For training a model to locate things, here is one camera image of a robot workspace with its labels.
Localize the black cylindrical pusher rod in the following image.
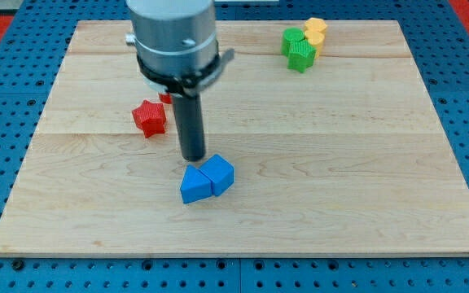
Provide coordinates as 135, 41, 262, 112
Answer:
171, 94, 206, 162

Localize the black clamp ring mount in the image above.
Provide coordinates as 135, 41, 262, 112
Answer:
137, 48, 235, 96

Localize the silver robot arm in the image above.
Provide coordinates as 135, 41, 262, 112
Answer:
125, 0, 235, 162

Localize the yellow hexagon block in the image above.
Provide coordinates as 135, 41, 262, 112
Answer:
303, 17, 328, 33

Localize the small red block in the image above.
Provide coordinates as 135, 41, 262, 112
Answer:
158, 93, 172, 104

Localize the red star block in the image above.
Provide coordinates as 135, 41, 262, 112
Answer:
132, 100, 166, 138

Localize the blue cube block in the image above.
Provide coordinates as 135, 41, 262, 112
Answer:
199, 154, 235, 196

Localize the blue triangle block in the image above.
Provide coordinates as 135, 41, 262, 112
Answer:
180, 165, 213, 204

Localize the green cylinder block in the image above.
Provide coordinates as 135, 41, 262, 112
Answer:
281, 27, 305, 56

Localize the green star block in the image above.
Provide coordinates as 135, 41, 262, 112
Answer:
287, 40, 316, 73

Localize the yellow cylinder block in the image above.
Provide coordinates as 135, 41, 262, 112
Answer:
304, 30, 325, 59

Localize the light wooden board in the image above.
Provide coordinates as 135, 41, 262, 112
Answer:
0, 20, 469, 258

